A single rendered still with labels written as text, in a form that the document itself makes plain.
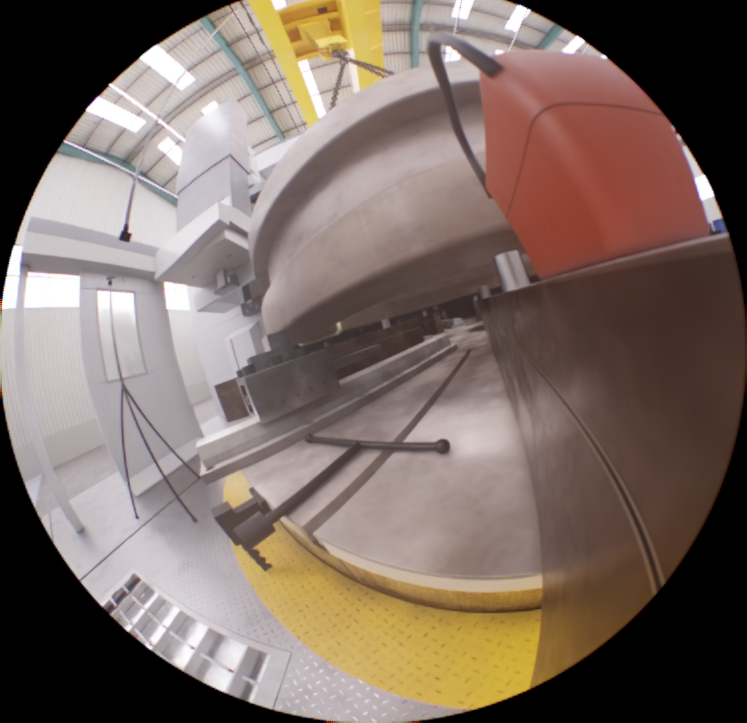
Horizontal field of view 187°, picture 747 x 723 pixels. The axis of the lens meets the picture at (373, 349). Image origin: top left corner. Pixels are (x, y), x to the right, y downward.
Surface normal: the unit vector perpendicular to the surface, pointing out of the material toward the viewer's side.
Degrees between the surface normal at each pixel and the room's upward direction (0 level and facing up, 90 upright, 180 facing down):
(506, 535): 0
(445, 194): 90
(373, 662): 0
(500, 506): 0
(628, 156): 97
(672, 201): 97
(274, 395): 90
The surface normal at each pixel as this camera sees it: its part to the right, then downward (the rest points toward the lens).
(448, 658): -0.30, -0.95
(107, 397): 0.95, -0.29
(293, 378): 0.64, -0.14
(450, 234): -0.44, 0.21
